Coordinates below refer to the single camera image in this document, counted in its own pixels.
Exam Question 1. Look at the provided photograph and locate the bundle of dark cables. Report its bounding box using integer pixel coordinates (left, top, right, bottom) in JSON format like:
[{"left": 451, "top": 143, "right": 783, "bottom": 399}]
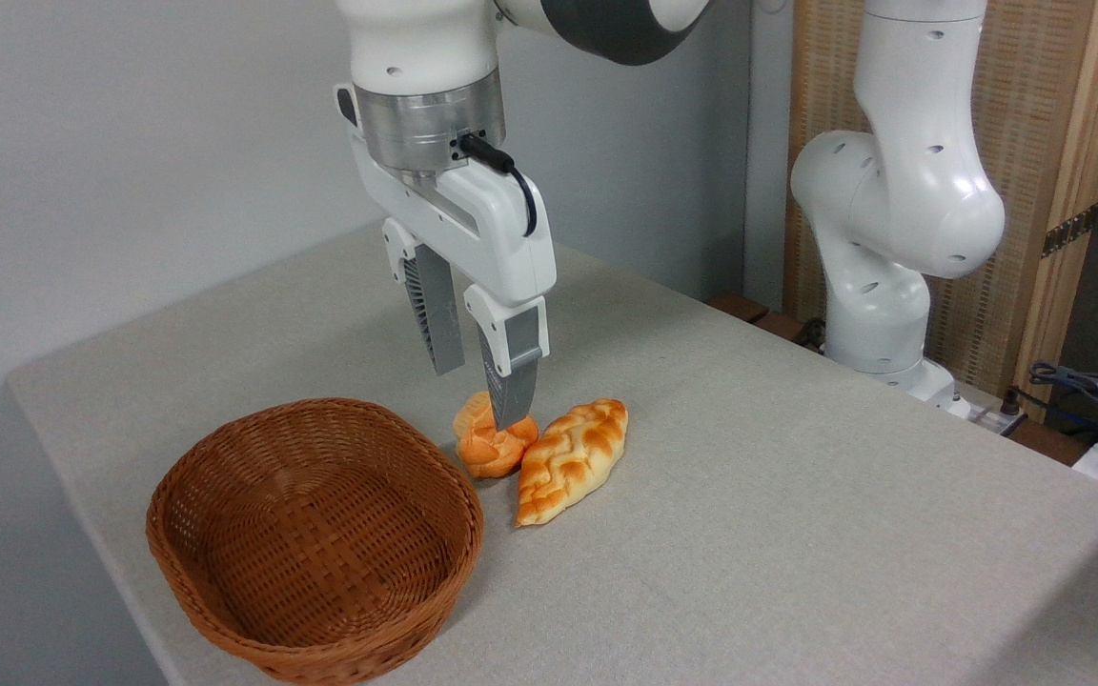
[{"left": 1027, "top": 359, "right": 1098, "bottom": 441}]

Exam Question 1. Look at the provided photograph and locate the brown wicker basket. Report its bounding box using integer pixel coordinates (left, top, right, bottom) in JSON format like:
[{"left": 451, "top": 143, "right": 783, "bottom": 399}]
[{"left": 146, "top": 397, "right": 485, "bottom": 686}]

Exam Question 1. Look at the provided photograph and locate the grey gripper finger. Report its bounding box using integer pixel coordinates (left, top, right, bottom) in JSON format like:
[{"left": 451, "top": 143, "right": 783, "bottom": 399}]
[
  {"left": 380, "top": 217, "right": 467, "bottom": 376},
  {"left": 462, "top": 283, "right": 551, "bottom": 432}
]

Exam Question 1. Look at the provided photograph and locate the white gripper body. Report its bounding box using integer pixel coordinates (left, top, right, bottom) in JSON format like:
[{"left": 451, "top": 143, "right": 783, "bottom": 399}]
[{"left": 334, "top": 83, "right": 559, "bottom": 309}]

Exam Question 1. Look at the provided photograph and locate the round orange bread roll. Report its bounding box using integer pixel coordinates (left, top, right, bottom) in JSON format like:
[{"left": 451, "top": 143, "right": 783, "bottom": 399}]
[{"left": 453, "top": 391, "right": 540, "bottom": 479}]

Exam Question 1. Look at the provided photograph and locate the braided golden bread loaf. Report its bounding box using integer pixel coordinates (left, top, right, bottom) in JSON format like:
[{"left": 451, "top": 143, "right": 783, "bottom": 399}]
[{"left": 515, "top": 398, "right": 629, "bottom": 528}]

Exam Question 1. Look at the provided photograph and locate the wooden woven screen panel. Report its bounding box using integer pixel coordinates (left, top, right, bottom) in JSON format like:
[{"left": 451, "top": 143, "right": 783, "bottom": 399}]
[{"left": 783, "top": 0, "right": 1098, "bottom": 422}]

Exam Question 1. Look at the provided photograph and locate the dark metal hinge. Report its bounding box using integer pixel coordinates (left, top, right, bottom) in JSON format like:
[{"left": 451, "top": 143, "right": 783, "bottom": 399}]
[{"left": 1042, "top": 203, "right": 1098, "bottom": 258}]

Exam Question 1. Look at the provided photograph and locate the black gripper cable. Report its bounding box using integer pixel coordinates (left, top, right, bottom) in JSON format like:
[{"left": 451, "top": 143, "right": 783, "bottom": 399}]
[{"left": 454, "top": 133, "right": 539, "bottom": 238}]

